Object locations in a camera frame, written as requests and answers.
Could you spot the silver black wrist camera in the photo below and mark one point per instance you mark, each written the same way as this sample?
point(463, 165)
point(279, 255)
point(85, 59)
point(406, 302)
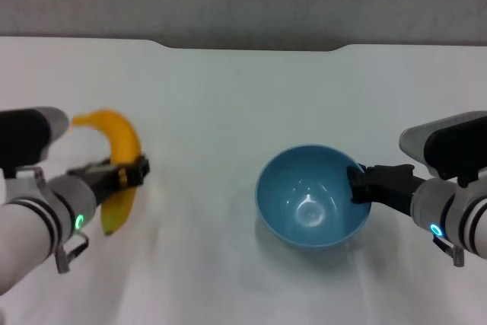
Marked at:
point(23, 138)
point(452, 146)

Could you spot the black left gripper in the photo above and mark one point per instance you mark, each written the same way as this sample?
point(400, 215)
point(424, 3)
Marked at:
point(100, 180)

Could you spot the blue bowl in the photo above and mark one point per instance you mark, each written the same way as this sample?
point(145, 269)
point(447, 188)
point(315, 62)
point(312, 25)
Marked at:
point(312, 214)

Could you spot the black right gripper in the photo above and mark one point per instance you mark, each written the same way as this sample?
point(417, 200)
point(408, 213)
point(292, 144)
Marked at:
point(392, 186)

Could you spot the yellow banana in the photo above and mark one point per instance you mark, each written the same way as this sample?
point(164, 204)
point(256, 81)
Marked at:
point(125, 138)

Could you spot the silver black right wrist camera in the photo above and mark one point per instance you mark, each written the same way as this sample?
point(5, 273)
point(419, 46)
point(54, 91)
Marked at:
point(452, 146)

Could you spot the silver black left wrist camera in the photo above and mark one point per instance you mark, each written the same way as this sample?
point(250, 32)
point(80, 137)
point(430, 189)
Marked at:
point(23, 138)

